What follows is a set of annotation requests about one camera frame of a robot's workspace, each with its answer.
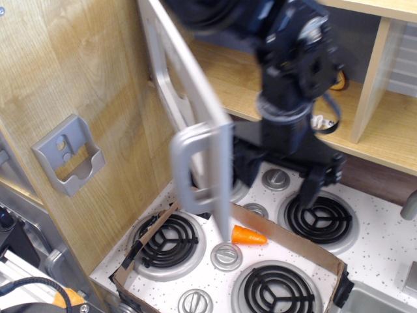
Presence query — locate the grey toy faucet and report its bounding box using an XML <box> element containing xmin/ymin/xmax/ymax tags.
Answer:
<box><xmin>400</xmin><ymin>190</ymin><xmax>417</xmax><ymax>220</ymax></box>

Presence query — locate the orange object bottom left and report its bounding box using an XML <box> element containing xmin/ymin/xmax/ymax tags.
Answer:
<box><xmin>52</xmin><ymin>288</ymin><xmax>85</xmax><ymax>309</ymax></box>

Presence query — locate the front right stove burner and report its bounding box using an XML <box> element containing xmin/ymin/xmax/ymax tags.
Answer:
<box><xmin>231</xmin><ymin>260</ymin><xmax>324</xmax><ymax>313</ymax></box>

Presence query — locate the grey centre stove knob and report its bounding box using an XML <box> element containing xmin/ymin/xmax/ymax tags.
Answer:
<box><xmin>210</xmin><ymin>243</ymin><xmax>243</xmax><ymax>272</ymax></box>

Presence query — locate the front left stove burner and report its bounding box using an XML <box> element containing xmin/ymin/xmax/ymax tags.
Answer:
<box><xmin>134</xmin><ymin>211</ymin><xmax>207</xmax><ymax>282</ymax></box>

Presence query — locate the grey back stove knob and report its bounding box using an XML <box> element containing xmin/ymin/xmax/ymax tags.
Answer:
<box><xmin>262</xmin><ymin>169</ymin><xmax>290</xmax><ymax>191</ymax></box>

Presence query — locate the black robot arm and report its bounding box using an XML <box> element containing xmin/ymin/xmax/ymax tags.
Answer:
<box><xmin>167</xmin><ymin>1</ymin><xmax>345</xmax><ymax>209</ymax></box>

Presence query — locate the grey toy sink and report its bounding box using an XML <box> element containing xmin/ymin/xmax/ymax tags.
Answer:
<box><xmin>339</xmin><ymin>281</ymin><xmax>416</xmax><ymax>313</ymax></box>

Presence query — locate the grey toy microwave door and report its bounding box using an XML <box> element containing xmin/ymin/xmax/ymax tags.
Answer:
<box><xmin>137</xmin><ymin>1</ymin><xmax>233</xmax><ymax>241</ymax></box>

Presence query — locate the small grey stove knob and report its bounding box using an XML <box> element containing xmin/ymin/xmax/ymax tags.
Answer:
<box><xmin>244</xmin><ymin>203</ymin><xmax>269</xmax><ymax>219</ymax></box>

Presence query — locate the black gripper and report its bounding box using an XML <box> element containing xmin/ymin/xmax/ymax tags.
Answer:
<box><xmin>233</xmin><ymin>112</ymin><xmax>345</xmax><ymax>209</ymax></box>

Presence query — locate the grey oven door handle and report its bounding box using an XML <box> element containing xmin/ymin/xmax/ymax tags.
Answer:
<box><xmin>44</xmin><ymin>249</ymin><xmax>70</xmax><ymax>284</ymax></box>

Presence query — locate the grey wall phone holder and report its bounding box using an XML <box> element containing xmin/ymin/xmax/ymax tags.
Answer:
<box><xmin>31</xmin><ymin>114</ymin><xmax>106</xmax><ymax>196</ymax></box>

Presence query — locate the orange toy carrot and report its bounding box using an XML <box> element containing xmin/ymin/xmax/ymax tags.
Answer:
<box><xmin>231</xmin><ymin>225</ymin><xmax>268</xmax><ymax>245</ymax></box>

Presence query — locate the back right stove burner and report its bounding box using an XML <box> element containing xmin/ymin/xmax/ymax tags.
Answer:
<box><xmin>277</xmin><ymin>191</ymin><xmax>360</xmax><ymax>254</ymax></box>

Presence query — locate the grey front stove knob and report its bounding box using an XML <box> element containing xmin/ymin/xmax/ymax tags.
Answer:
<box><xmin>178</xmin><ymin>289</ymin><xmax>214</xmax><ymax>313</ymax></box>

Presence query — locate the brown cardboard tray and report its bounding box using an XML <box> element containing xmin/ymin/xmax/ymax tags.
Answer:
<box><xmin>110</xmin><ymin>200</ymin><xmax>352</xmax><ymax>312</ymax></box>

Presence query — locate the black braided cable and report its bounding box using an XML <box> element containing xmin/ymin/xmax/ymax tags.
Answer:
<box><xmin>0</xmin><ymin>276</ymin><xmax>76</xmax><ymax>313</ymax></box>

